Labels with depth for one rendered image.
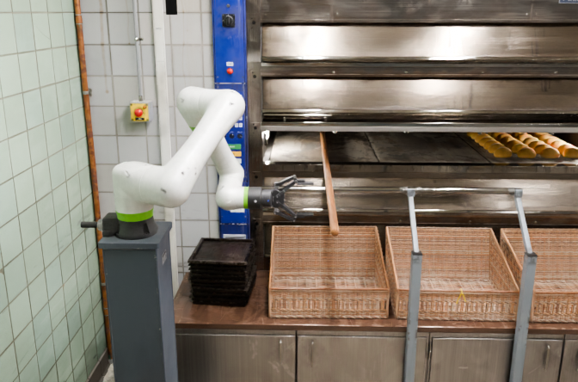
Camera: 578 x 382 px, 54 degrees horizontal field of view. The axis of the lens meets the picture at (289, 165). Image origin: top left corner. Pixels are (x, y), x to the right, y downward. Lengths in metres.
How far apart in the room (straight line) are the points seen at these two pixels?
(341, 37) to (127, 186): 1.38
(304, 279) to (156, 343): 1.11
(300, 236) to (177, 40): 1.17
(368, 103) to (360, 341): 1.14
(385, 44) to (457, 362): 1.53
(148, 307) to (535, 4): 2.21
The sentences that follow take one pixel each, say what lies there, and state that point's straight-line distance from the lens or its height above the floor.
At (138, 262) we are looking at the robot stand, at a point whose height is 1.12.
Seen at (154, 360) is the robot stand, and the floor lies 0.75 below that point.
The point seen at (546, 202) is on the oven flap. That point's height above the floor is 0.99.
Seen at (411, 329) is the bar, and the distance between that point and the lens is 2.65.
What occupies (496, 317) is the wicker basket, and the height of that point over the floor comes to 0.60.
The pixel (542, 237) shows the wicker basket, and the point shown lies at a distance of 3.25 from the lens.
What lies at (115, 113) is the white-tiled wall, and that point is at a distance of 3.03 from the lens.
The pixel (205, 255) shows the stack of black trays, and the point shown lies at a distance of 2.80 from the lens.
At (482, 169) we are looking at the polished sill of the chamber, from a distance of 3.07.
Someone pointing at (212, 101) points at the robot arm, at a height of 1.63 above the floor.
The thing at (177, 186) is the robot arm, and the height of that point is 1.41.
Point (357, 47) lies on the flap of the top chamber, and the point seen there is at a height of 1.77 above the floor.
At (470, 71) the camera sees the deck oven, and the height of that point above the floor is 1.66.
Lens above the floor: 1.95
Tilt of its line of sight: 15 degrees down
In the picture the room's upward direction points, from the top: straight up
